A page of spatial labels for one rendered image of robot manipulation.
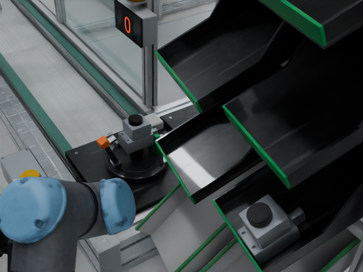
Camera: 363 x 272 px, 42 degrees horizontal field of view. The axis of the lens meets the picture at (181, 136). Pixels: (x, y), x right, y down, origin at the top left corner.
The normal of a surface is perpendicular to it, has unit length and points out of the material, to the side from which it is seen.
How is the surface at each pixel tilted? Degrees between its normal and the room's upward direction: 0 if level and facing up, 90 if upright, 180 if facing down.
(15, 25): 0
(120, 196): 66
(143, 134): 90
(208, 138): 25
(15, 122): 0
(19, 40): 0
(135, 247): 90
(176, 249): 45
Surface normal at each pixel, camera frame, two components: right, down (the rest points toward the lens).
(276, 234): 0.43, 0.58
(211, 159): -0.36, -0.60
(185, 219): -0.62, -0.38
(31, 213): -0.37, -0.16
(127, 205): 0.92, -0.24
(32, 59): 0.04, -0.77
